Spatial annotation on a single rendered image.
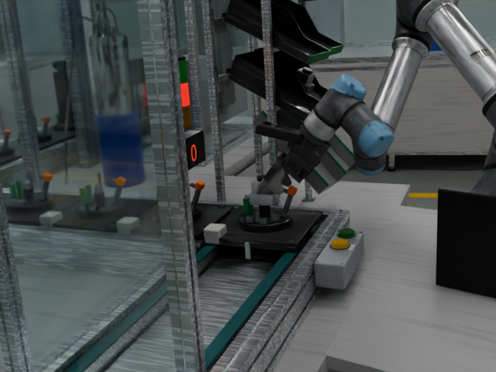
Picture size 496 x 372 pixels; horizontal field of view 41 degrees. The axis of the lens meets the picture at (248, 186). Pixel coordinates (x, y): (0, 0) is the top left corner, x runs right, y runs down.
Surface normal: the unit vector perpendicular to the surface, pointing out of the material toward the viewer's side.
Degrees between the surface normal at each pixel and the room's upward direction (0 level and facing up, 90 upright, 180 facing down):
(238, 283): 0
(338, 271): 90
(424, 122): 90
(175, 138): 90
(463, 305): 0
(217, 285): 0
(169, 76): 90
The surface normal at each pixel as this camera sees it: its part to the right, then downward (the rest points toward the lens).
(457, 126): -0.22, 0.29
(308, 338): -0.06, -0.95
